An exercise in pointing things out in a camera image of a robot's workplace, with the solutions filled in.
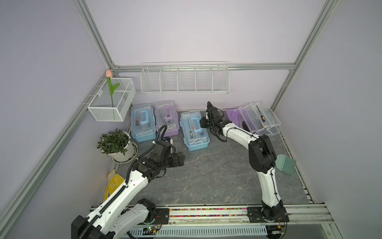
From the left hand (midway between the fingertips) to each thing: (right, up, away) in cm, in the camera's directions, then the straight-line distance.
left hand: (177, 158), depth 77 cm
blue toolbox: (-26, +19, +22) cm, 39 cm away
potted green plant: (-34, +6, +4) cm, 35 cm away
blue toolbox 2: (+9, +10, +17) cm, 22 cm away
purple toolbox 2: (+56, +23, +34) cm, 69 cm away
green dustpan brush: (+65, -7, +14) cm, 67 cm away
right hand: (+13, +20, +21) cm, 32 cm away
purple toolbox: (-12, +26, +27) cm, 39 cm away
